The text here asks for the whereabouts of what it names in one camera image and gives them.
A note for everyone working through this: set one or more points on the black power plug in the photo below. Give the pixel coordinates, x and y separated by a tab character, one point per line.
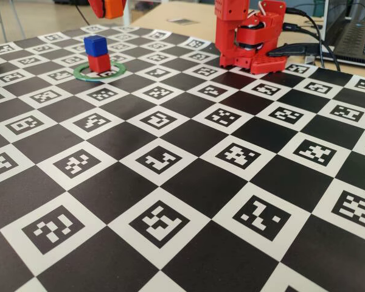
292	50

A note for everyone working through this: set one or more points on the black white marker mat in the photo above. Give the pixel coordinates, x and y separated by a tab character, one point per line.
261	182

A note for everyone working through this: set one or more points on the dark laptop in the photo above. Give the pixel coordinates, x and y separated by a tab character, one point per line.
353	36

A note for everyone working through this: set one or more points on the small marker card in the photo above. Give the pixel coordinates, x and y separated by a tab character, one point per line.
182	21

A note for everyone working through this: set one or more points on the blue cube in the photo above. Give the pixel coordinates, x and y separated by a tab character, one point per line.
95	45

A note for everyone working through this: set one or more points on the red cube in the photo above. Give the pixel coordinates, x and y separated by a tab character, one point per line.
98	64

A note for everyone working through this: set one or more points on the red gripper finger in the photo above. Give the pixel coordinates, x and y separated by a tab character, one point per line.
97	6

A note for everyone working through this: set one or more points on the white table leg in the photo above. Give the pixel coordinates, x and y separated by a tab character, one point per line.
127	21

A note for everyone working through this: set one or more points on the orange cube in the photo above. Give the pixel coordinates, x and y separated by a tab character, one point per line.
115	8

